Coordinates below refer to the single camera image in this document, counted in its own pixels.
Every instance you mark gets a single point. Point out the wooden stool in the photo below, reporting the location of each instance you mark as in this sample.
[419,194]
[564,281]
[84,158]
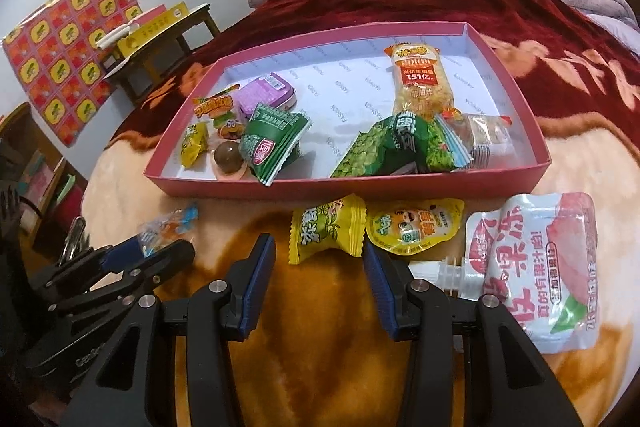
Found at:
[150,62]

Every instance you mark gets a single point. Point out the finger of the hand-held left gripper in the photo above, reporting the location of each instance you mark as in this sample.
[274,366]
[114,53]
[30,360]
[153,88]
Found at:
[160,264]
[122,253]

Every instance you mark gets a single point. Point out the purple tin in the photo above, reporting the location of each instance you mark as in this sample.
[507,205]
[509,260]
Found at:
[265,92]

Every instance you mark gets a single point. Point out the orange green gummy packet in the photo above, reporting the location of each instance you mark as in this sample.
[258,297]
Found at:
[215,104]

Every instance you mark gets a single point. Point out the chocolate ball cup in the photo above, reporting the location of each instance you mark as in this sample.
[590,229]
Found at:
[227,154]

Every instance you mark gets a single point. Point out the wooden bookshelf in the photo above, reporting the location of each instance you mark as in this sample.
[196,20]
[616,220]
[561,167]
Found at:
[45,177]

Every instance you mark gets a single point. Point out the blue striped snack packet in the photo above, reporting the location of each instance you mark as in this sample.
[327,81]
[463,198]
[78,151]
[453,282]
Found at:
[457,149]

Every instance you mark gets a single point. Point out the white paper roll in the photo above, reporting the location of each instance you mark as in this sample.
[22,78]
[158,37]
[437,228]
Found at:
[117,36]

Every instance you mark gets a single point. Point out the dark green red-label packet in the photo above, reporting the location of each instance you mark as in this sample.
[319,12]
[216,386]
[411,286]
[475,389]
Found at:
[270,142]

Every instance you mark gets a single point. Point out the yellow cartoon face packet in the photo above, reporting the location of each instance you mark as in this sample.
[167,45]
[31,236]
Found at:
[410,227]

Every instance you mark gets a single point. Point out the blue orange candy packet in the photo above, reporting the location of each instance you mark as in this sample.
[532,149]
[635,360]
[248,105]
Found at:
[167,224]

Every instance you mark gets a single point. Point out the yellow leaf-print candy packet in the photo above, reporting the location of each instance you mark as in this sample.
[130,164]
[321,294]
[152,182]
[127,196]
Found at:
[325,227]

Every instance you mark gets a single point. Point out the pink cardboard box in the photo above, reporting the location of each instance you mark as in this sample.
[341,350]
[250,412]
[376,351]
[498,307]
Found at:
[310,187]

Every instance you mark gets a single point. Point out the clear plastic snack packet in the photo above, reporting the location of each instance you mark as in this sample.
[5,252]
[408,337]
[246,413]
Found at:
[490,139]

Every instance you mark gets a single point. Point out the pink jelly drink pouch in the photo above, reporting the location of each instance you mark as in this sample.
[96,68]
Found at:
[530,267]

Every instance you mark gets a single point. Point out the small yellow green candy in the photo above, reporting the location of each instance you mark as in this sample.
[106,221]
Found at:
[192,144]

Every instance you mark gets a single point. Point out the orange rice cracker packet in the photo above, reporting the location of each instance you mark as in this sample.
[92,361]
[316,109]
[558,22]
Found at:
[420,82]

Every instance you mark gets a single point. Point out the green pea snack packet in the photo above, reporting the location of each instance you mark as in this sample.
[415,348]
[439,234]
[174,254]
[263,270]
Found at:
[390,147]

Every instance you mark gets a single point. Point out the printed plush blanket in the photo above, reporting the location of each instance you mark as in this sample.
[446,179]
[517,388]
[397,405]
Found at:
[320,347]

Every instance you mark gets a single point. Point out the red yellow wall poster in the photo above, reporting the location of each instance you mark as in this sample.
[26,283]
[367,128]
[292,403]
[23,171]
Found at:
[65,57]

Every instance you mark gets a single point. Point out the pink book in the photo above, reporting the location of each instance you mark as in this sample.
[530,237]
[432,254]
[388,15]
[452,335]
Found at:
[150,14]

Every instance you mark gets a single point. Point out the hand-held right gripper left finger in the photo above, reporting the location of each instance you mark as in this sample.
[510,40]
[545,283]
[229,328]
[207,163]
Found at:
[255,287]

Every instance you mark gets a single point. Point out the yellow cardboard box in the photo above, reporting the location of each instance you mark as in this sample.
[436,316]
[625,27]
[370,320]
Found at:
[150,32]

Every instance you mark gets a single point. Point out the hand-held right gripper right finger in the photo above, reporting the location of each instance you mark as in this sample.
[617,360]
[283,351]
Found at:
[382,297]

